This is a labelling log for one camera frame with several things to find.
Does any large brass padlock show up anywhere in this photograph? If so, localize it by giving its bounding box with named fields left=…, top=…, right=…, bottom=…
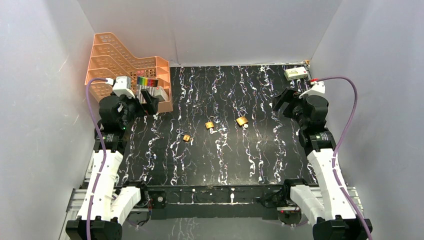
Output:
left=236, top=109, right=249, bottom=129

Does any medium brass padlock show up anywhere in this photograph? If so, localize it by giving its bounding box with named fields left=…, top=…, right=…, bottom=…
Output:
left=205, top=115, right=217, bottom=134

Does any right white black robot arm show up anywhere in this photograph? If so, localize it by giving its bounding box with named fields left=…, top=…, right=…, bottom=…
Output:
left=272, top=88, right=373, bottom=240

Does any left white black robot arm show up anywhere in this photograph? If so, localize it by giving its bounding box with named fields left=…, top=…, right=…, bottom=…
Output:
left=65, top=89, right=152, bottom=240

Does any small grey white box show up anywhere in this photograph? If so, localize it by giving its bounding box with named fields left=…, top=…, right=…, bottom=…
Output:
left=153, top=86, right=170, bottom=102

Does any white green box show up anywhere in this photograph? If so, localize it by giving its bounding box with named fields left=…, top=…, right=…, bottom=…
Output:
left=284, top=66, right=308, bottom=81

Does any set of coloured markers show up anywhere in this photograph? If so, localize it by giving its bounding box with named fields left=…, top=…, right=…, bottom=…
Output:
left=137, top=76, right=159, bottom=88

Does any small brass padlock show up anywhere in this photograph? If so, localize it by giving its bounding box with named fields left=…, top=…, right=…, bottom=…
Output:
left=176, top=129, right=192, bottom=143

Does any orange plastic file organizer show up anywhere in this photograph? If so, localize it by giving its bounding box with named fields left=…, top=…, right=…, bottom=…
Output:
left=85, top=32, right=173, bottom=113

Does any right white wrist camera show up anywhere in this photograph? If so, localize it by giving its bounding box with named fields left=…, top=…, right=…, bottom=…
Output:
left=299, top=78, right=326, bottom=99

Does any black aluminium base frame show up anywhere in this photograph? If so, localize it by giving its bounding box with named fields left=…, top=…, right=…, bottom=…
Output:
left=66, top=180, right=364, bottom=229

